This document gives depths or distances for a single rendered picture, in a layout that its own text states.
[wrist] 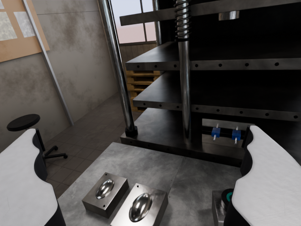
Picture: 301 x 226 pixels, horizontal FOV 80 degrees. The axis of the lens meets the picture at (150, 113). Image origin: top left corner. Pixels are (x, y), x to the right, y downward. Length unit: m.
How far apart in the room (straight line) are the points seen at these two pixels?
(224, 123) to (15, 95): 2.60
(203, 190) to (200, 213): 0.11
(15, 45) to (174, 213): 2.72
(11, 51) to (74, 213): 2.38
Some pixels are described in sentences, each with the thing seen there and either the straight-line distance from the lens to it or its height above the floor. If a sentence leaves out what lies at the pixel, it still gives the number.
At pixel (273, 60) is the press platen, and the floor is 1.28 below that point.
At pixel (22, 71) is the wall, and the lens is 3.04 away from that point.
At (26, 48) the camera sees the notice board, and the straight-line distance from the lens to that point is 3.07.
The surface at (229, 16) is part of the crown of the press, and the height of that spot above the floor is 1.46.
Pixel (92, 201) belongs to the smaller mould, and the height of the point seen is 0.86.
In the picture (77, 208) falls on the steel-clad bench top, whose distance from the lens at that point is 0.99.
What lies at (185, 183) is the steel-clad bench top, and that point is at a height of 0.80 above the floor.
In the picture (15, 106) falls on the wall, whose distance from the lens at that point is 2.99.
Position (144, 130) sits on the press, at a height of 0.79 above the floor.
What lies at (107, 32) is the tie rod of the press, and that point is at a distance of 1.10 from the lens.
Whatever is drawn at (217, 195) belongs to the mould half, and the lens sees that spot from 0.77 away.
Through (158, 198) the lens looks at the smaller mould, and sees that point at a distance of 0.81.
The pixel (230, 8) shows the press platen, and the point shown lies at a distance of 0.97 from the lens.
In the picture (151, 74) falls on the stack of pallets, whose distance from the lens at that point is 2.92.
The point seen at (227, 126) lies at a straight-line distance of 1.10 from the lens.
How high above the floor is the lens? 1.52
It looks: 28 degrees down
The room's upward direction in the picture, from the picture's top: 9 degrees counter-clockwise
